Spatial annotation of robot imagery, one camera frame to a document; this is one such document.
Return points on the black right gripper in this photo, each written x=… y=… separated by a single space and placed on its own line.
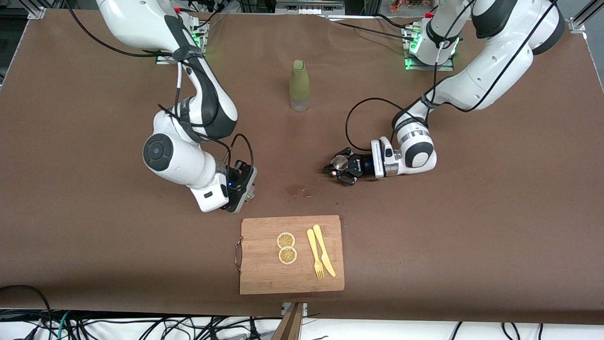
x=233 y=176

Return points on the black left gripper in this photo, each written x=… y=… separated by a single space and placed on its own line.
x=359 y=165

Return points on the steel double jigger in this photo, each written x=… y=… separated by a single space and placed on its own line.
x=339 y=163

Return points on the clear glass measuring cup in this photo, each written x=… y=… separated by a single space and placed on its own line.
x=252 y=191

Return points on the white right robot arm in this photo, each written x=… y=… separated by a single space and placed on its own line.
x=188 y=165

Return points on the large liquid puddle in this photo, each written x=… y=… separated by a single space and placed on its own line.
x=295 y=190

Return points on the lemon slice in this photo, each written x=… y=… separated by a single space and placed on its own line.
x=286 y=240
x=288 y=256

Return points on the yellow plastic fork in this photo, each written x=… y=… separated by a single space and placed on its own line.
x=312 y=245

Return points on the yellow plastic knife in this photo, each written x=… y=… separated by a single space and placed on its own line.
x=323 y=250

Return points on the glass bottle with green sleeve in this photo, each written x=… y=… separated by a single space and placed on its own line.
x=299 y=80

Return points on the brown table cover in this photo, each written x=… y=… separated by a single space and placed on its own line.
x=141 y=259

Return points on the grey metal box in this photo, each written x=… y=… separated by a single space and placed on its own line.
x=306 y=8

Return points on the orange background object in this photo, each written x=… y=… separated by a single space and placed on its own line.
x=406 y=5

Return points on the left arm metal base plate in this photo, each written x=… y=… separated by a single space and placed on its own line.
x=415 y=66

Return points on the metal stand bracket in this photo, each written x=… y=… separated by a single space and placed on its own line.
x=285 y=309

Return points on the camera stand post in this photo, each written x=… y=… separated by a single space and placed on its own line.
x=290 y=328

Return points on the aluminium frame profile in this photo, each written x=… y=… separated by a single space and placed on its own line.
x=578 y=23
x=37 y=12

